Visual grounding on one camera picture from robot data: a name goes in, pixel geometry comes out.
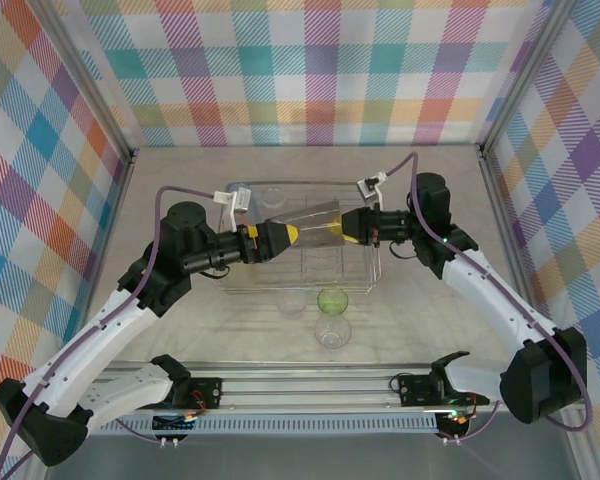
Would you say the aluminium frame post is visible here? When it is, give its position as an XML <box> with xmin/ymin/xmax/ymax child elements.
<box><xmin>476</xmin><ymin>0</ymin><xmax>577</xmax><ymax>154</ymax></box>
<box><xmin>38</xmin><ymin>0</ymin><xmax>137</xmax><ymax>161</ymax></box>

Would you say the white slotted cable duct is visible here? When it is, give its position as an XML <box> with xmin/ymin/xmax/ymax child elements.
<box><xmin>59</xmin><ymin>415</ymin><xmax>440</xmax><ymax>437</ymax></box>

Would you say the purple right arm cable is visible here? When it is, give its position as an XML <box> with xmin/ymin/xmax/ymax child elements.
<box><xmin>382</xmin><ymin>151</ymin><xmax>595</xmax><ymax>446</ymax></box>

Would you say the small black circuit board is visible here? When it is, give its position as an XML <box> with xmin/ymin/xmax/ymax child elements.
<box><xmin>151</xmin><ymin>410</ymin><xmax>197</xmax><ymax>435</ymax></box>
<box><xmin>435</xmin><ymin>408</ymin><xmax>475</xmax><ymax>437</ymax></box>

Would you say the clear round stemless glass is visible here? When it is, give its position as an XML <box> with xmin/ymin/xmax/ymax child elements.
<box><xmin>313</xmin><ymin>315</ymin><xmax>354</xmax><ymax>350</ymax></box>

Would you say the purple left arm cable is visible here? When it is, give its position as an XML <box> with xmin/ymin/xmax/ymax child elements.
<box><xmin>0</xmin><ymin>185</ymin><xmax>221</xmax><ymax>480</ymax></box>

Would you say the clear short plastic cup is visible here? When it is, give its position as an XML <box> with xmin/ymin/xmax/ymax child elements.
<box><xmin>277</xmin><ymin>291</ymin><xmax>307</xmax><ymax>319</ymax></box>

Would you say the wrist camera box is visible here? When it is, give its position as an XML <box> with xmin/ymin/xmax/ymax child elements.
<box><xmin>355</xmin><ymin>172</ymin><xmax>387</xmax><ymax>206</ymax></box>
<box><xmin>213</xmin><ymin>185</ymin><xmax>255</xmax><ymax>232</ymax></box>

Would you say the metal wire dish rack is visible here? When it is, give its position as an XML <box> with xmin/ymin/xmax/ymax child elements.
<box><xmin>210</xmin><ymin>178</ymin><xmax>384</xmax><ymax>297</ymax></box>

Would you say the bright green plastic cup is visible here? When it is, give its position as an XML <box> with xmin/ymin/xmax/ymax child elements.
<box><xmin>316</xmin><ymin>287</ymin><xmax>351</xmax><ymax>318</ymax></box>

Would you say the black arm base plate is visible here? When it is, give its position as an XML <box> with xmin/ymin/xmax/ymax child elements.
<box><xmin>172</xmin><ymin>375</ymin><xmax>225</xmax><ymax>412</ymax></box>
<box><xmin>396</xmin><ymin>370</ymin><xmax>492</xmax><ymax>407</ymax></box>

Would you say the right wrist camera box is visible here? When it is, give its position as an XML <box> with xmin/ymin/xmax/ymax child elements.
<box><xmin>355</xmin><ymin>172</ymin><xmax>387</xmax><ymax>206</ymax></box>

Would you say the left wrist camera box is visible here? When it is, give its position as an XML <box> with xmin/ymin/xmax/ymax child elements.
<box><xmin>213</xmin><ymin>185</ymin><xmax>255</xmax><ymax>232</ymax></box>

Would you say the long aluminium mounting rail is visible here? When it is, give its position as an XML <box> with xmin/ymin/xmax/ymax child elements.
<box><xmin>33</xmin><ymin>363</ymin><xmax>590</xmax><ymax>417</ymax></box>

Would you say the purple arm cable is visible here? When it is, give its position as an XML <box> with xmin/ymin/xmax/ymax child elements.
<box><xmin>382</xmin><ymin>151</ymin><xmax>595</xmax><ymax>446</ymax></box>
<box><xmin>0</xmin><ymin>185</ymin><xmax>221</xmax><ymax>480</ymax></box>

